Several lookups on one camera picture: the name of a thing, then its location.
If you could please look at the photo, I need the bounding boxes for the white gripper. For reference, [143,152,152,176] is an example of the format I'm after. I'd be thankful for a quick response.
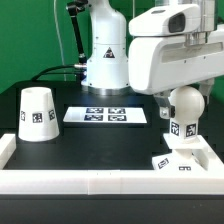
[128,3,224,119]

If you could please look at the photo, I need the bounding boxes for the white lamp bulb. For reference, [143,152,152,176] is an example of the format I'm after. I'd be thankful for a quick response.
[169,86,205,143]

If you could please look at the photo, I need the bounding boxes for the white lamp base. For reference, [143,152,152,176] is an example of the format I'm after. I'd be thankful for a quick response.
[152,133,208,173]

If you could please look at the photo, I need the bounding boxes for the white lamp hood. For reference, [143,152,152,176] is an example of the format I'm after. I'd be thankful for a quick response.
[18,87,59,142]

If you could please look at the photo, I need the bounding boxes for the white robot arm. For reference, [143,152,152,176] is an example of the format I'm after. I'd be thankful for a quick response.
[82,0,224,119]

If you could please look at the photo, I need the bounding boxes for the white marker plate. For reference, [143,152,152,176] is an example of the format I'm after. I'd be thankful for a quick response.
[63,107,147,124]

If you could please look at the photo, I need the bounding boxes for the white U-shaped fence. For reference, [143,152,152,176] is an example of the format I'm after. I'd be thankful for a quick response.
[0,134,224,195]

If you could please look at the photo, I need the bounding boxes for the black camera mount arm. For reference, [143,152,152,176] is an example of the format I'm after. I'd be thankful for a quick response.
[66,0,88,64]

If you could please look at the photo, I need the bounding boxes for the black cable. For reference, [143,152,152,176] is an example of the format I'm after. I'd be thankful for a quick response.
[30,64,88,82]

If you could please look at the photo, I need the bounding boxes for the white cable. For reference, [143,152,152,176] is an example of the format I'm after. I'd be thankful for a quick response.
[53,0,68,82]

